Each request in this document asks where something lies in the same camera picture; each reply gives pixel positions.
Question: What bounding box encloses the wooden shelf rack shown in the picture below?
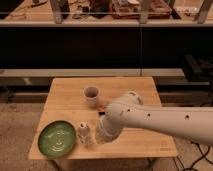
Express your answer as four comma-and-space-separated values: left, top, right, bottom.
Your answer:
0, 0, 213, 27

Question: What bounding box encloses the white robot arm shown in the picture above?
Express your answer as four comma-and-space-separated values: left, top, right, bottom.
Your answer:
95, 91, 213, 146

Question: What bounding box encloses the brown snack bar package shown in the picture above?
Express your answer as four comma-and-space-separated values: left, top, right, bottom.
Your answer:
98, 105, 106, 115

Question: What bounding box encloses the green round plate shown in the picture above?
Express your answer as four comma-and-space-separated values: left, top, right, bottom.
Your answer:
37, 120, 76, 159

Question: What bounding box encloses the red tray on shelf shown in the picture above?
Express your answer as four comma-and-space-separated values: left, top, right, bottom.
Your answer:
111, 0, 172, 19

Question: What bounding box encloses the black cable on floor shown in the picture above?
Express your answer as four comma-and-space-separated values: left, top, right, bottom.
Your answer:
175, 142, 213, 171

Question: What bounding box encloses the clear plastic bottle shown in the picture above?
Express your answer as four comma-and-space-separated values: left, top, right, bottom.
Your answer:
77, 122, 92, 148

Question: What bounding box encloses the black equipment on right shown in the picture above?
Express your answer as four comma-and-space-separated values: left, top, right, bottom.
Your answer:
182, 55, 213, 82

